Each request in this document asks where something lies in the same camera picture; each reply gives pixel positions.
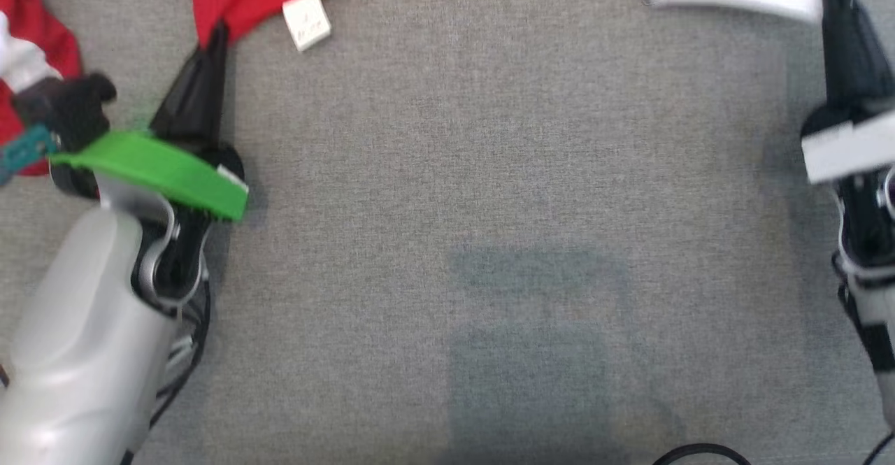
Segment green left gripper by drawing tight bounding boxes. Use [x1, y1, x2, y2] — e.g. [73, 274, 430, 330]
[50, 21, 249, 222]

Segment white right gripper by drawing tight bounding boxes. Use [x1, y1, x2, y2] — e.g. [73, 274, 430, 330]
[801, 0, 895, 185]

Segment red shorts with white trim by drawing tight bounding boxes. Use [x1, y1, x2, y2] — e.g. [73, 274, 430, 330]
[0, 0, 85, 176]

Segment grey fabric sofa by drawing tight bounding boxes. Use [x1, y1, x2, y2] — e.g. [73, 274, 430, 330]
[0, 0, 895, 465]

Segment teal left cable connector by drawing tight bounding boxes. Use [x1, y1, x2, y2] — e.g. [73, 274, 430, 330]
[0, 126, 60, 186]

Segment black cable loop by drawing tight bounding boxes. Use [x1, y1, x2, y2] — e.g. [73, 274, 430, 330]
[148, 276, 212, 431]

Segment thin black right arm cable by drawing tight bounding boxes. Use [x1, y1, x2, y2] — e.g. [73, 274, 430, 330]
[864, 430, 895, 465]

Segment black curved cable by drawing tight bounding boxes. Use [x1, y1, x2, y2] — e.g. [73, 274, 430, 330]
[654, 443, 752, 465]

